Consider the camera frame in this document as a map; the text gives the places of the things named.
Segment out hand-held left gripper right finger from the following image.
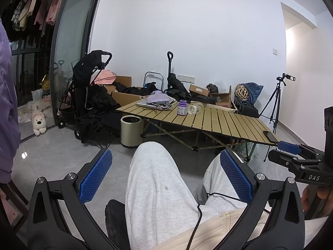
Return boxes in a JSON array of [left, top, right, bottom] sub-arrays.
[[208, 148, 306, 250]]

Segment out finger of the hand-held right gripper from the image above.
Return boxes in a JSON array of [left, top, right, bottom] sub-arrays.
[[267, 149, 323, 179], [276, 140, 325, 160]]

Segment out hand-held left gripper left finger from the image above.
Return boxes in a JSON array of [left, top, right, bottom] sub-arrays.
[[26, 147, 130, 250]]

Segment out person's right hand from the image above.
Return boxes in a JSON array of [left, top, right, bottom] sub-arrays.
[[301, 185, 333, 218]]

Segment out black phone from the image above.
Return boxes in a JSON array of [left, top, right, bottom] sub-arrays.
[[262, 130, 278, 143]]

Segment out person's right leg grey pants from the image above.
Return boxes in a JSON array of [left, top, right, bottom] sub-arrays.
[[194, 155, 250, 209]]

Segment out person's leg grey pants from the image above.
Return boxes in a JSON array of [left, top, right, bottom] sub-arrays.
[[125, 142, 206, 250], [194, 155, 250, 209]]

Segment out green patterned bag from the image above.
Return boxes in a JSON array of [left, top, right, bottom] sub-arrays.
[[234, 140, 258, 160]]

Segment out black tripod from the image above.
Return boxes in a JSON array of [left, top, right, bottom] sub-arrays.
[[258, 81, 281, 134]]

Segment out black seat cushion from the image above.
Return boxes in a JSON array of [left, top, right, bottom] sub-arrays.
[[104, 199, 131, 250]]

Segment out beige jacket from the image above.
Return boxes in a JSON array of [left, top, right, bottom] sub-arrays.
[[152, 205, 324, 250]]

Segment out slatted folding table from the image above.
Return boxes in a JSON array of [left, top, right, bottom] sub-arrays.
[[116, 99, 280, 162]]

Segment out gold round trash can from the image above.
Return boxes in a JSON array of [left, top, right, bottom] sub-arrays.
[[120, 115, 143, 150]]

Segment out black bag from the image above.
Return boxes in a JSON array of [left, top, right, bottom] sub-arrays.
[[234, 98, 260, 118]]

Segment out person's left leg grey pants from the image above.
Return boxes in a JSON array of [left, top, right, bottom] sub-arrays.
[[125, 142, 206, 250]]

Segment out rolled beige paper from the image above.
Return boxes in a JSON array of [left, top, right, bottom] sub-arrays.
[[205, 103, 239, 114]]

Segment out black clothing pile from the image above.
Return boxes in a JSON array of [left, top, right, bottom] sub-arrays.
[[77, 84, 123, 137]]

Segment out woven rattan ball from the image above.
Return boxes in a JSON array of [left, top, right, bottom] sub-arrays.
[[235, 84, 250, 101]]

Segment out white plush dog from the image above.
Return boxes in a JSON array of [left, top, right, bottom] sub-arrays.
[[31, 109, 47, 136]]

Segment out open cardboard box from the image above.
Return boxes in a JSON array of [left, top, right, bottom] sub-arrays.
[[210, 85, 233, 109]]

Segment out clear glass mug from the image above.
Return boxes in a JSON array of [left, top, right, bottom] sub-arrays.
[[188, 104, 202, 116]]

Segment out large cardboard box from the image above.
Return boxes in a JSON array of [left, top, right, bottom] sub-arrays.
[[105, 76, 143, 108]]

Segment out silver laptop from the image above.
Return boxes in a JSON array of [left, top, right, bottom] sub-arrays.
[[136, 99, 176, 109]]

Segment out purple bottle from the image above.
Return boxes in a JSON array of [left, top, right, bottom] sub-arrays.
[[177, 100, 188, 116]]

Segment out dark wooden chair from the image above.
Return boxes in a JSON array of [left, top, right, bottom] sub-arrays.
[[0, 181, 29, 234]]

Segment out black jacket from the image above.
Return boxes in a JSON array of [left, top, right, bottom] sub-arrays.
[[164, 89, 220, 104]]

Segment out black clothes in box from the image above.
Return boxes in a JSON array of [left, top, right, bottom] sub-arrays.
[[113, 81, 147, 96]]

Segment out small cardboard box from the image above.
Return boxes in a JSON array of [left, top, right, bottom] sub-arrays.
[[188, 84, 211, 98]]

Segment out white fluffy blanket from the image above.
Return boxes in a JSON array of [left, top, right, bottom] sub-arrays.
[[17, 100, 53, 123]]

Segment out purple fabric pouch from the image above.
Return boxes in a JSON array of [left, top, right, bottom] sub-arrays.
[[146, 90, 170, 104]]

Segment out pink stroller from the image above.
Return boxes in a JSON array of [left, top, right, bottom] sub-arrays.
[[56, 69, 117, 129]]

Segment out black stroller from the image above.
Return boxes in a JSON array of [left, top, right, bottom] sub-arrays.
[[71, 50, 113, 144]]

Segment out gold foil bag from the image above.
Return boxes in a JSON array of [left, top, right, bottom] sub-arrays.
[[40, 74, 51, 91]]

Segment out purple padded garment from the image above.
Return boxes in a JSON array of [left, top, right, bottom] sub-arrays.
[[0, 18, 22, 184]]

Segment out black folded wagon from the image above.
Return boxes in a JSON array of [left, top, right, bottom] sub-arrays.
[[166, 51, 186, 92]]

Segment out glass sliding door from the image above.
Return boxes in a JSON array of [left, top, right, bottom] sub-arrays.
[[49, 0, 104, 129]]

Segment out row of hanging clothes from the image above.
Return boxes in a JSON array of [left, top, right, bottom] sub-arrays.
[[5, 0, 66, 46]]

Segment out black cable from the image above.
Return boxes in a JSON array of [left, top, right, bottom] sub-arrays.
[[186, 192, 271, 250]]

